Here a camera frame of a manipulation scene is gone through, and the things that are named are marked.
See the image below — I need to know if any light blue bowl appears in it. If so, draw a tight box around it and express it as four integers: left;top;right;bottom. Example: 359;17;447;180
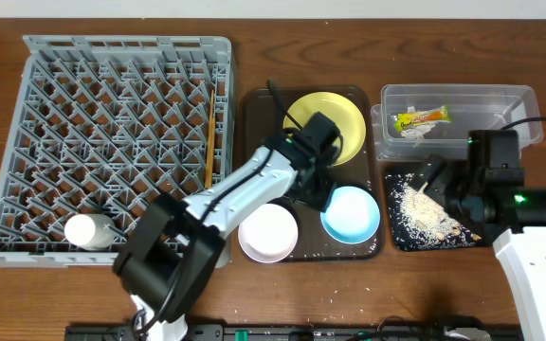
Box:
320;186;381;244

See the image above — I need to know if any green orange snack wrapper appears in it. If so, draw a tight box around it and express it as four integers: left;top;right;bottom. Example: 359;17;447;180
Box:
394;106;451;132

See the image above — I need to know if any pink white bowl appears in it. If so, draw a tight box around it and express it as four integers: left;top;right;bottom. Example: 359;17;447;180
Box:
238;204;299;263

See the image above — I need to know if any white cup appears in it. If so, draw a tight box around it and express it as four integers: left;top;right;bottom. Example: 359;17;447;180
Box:
64;214;115;250

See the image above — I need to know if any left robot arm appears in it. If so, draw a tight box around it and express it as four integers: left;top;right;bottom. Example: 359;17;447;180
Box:
113;112;341;340

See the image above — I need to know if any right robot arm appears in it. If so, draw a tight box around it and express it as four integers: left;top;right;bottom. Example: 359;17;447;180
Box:
410;130;546;340

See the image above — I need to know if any black waste tray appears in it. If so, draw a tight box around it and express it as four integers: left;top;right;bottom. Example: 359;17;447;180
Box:
384;163;492;253

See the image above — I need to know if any spilled rice food waste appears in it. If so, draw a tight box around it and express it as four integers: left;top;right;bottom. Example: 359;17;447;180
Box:
393;174;482;250

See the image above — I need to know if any clear plastic waste bin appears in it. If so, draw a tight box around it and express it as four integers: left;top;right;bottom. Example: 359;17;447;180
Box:
371;83;540;162

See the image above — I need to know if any yellow round plate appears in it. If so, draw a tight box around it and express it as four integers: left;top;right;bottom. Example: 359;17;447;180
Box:
288;92;366;166

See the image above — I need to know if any dark brown serving tray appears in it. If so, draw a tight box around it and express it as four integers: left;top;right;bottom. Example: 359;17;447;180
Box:
235;86;385;262

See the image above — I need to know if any grey plastic dish rack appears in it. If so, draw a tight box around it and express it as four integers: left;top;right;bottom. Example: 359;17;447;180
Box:
0;35;236;268

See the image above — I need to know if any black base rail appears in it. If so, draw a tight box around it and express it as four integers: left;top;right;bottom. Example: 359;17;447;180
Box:
64;316;525;341

